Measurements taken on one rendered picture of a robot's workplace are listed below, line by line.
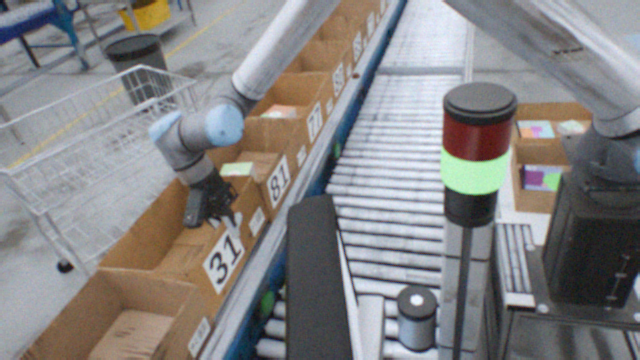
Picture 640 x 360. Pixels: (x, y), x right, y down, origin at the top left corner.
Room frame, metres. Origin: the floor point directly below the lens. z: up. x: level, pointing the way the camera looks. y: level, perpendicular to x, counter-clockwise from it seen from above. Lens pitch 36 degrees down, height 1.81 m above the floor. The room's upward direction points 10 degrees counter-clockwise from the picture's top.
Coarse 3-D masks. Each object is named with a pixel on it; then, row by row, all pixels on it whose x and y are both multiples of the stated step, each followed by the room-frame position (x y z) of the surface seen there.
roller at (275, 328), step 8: (272, 320) 0.79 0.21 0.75; (280, 320) 0.79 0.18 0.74; (272, 328) 0.77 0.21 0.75; (280, 328) 0.76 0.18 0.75; (272, 336) 0.76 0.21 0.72; (280, 336) 0.75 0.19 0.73; (384, 344) 0.66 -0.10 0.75; (392, 344) 0.65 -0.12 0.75; (400, 344) 0.65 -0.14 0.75; (384, 352) 0.64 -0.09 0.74; (392, 352) 0.63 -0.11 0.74; (400, 352) 0.63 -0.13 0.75; (408, 352) 0.62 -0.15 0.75; (432, 352) 0.61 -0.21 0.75
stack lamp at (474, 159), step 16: (448, 128) 0.27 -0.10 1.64; (464, 128) 0.26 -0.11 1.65; (480, 128) 0.25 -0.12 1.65; (496, 128) 0.25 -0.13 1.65; (512, 128) 0.26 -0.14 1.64; (448, 144) 0.27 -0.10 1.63; (464, 144) 0.26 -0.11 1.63; (480, 144) 0.25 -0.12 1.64; (496, 144) 0.25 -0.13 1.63; (448, 160) 0.27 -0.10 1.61; (464, 160) 0.26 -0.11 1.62; (480, 160) 0.25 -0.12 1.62; (496, 160) 0.25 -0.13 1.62; (448, 176) 0.27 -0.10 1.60; (464, 176) 0.26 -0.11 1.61; (480, 176) 0.25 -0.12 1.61; (496, 176) 0.25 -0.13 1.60; (464, 192) 0.25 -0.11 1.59; (480, 192) 0.25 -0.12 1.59
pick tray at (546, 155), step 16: (528, 144) 1.30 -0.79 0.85; (544, 144) 1.28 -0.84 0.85; (512, 160) 1.28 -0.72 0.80; (528, 160) 1.30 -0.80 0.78; (544, 160) 1.28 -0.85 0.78; (560, 160) 1.26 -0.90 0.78; (512, 176) 1.23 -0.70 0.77; (528, 192) 1.05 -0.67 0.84; (544, 192) 1.04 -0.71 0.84; (528, 208) 1.05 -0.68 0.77; (544, 208) 1.03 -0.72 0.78
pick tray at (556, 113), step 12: (528, 108) 1.59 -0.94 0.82; (540, 108) 1.58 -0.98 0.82; (552, 108) 1.57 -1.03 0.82; (564, 108) 1.55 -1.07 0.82; (576, 108) 1.54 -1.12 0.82; (516, 120) 1.61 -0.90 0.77; (528, 120) 1.59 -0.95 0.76; (540, 120) 1.58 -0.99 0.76; (552, 120) 1.56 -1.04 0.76; (564, 120) 1.55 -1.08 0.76; (576, 120) 1.54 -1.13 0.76; (588, 120) 1.52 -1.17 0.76; (516, 132) 1.39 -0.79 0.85
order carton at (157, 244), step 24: (168, 192) 1.12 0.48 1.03; (240, 192) 1.09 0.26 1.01; (144, 216) 1.01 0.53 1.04; (168, 216) 1.08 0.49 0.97; (264, 216) 1.04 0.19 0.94; (120, 240) 0.91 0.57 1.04; (144, 240) 0.97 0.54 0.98; (168, 240) 1.03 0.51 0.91; (192, 240) 1.03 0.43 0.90; (216, 240) 0.83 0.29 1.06; (240, 240) 0.91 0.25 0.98; (120, 264) 0.87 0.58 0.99; (144, 264) 0.93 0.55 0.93; (168, 264) 0.95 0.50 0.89; (192, 264) 0.74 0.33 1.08; (240, 264) 0.87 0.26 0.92; (216, 312) 0.72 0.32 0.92
